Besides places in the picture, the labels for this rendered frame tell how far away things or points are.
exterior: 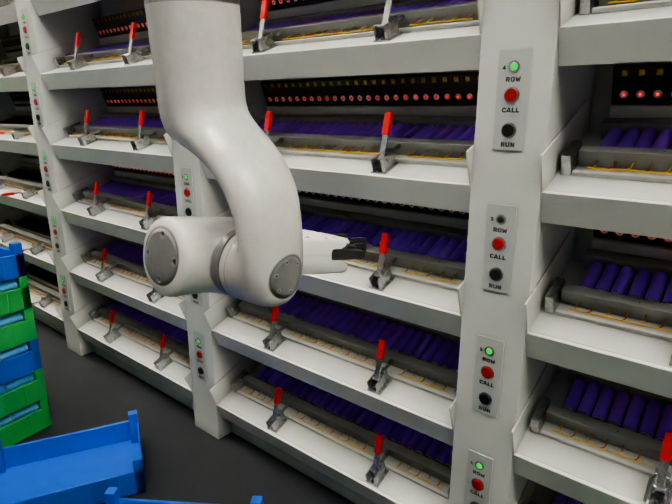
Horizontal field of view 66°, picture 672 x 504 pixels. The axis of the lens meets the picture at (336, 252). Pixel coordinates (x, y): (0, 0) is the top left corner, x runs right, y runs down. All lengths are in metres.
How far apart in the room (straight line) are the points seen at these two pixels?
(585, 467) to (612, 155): 0.43
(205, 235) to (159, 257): 0.05
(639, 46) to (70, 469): 1.30
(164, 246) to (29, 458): 0.95
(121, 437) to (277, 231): 0.99
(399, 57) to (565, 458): 0.62
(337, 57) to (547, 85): 0.33
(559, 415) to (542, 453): 0.06
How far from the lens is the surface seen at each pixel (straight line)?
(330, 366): 1.02
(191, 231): 0.54
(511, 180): 0.72
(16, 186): 2.19
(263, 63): 0.98
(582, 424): 0.87
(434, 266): 0.87
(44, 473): 1.40
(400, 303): 0.84
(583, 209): 0.70
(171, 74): 0.54
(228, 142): 0.51
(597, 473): 0.85
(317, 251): 0.65
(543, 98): 0.70
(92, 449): 1.43
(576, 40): 0.71
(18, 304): 1.42
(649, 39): 0.69
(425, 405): 0.92
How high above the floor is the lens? 0.78
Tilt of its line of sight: 16 degrees down
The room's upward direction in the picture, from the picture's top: straight up
